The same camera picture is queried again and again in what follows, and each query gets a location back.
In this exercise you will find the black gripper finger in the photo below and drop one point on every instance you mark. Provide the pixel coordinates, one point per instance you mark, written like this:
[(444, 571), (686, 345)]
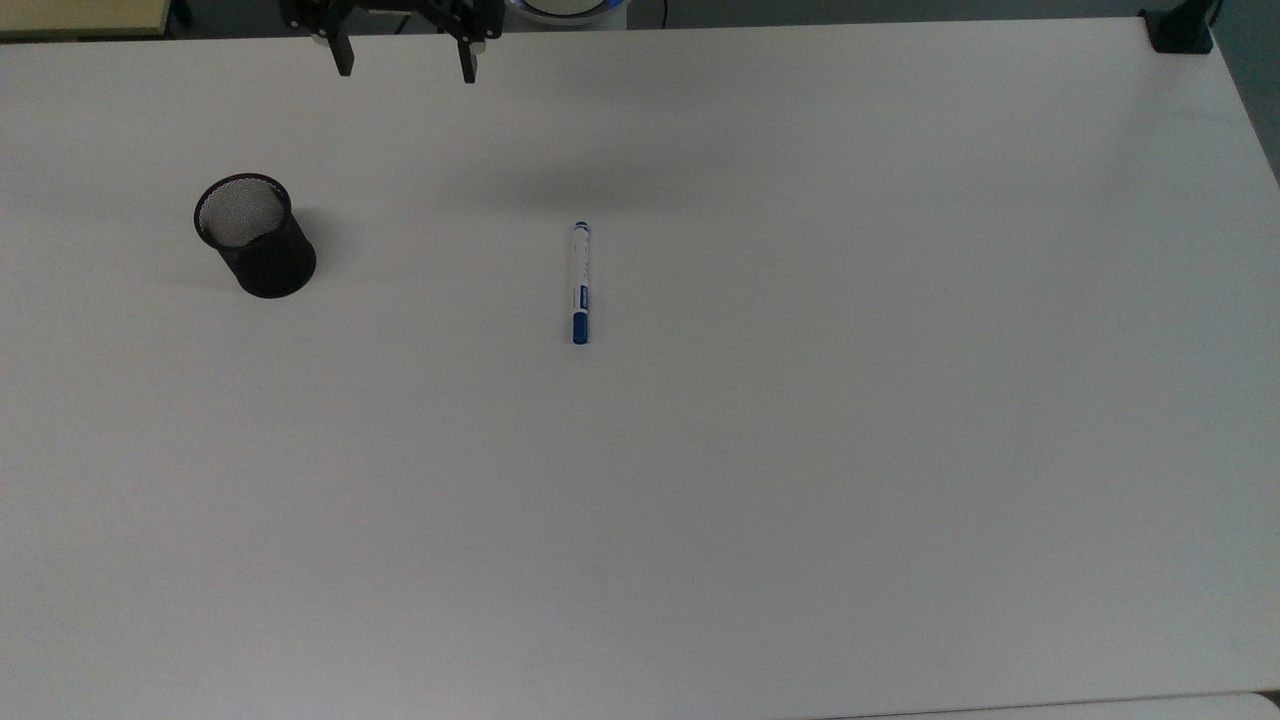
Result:
[(468, 62), (345, 55)]

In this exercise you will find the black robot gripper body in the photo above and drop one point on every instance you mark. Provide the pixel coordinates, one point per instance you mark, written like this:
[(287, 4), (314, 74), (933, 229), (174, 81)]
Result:
[(400, 6)]

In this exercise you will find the white marker with blue cap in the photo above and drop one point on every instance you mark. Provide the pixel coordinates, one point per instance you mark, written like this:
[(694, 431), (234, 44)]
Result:
[(581, 285)]

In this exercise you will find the black mesh pen cup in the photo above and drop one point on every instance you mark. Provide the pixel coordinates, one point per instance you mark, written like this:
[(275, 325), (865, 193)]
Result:
[(262, 250)]

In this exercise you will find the yellowish wooden table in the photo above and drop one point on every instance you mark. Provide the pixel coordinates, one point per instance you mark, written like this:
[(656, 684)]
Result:
[(80, 15)]

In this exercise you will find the black table clamp mount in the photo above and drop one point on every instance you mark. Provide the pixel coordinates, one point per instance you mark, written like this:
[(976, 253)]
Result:
[(1180, 30)]

